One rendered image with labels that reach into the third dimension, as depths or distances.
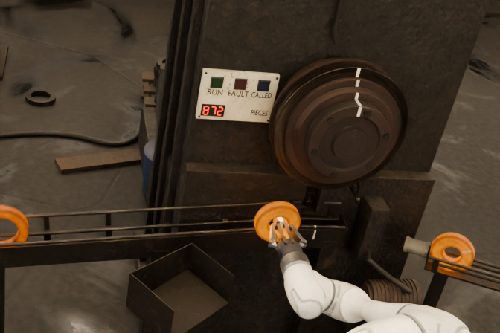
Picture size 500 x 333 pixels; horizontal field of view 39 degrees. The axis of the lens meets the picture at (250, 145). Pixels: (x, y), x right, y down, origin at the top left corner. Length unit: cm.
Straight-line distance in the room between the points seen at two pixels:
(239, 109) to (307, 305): 73
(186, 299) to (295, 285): 43
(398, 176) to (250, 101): 68
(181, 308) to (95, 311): 88
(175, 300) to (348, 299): 57
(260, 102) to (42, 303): 135
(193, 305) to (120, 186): 166
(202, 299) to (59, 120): 234
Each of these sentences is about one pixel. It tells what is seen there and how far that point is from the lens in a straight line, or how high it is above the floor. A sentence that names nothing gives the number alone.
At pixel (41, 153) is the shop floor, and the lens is 415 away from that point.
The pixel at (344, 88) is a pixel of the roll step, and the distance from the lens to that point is 230.
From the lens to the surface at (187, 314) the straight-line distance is 232.
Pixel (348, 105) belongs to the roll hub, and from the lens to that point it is 227.
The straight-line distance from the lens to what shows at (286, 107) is 230.
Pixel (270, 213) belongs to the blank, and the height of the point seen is 87.
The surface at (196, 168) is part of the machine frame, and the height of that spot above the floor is 87.
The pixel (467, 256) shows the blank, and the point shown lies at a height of 72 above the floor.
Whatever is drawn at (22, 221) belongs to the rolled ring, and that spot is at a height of 70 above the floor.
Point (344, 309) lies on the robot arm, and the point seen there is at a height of 81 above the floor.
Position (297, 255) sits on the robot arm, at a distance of 219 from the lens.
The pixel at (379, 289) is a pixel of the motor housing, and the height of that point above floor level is 53.
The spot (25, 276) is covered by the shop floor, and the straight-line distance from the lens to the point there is 332.
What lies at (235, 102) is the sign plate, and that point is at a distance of 240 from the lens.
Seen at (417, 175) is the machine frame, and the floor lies 87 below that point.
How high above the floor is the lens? 219
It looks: 29 degrees down
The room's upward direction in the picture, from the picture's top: 12 degrees clockwise
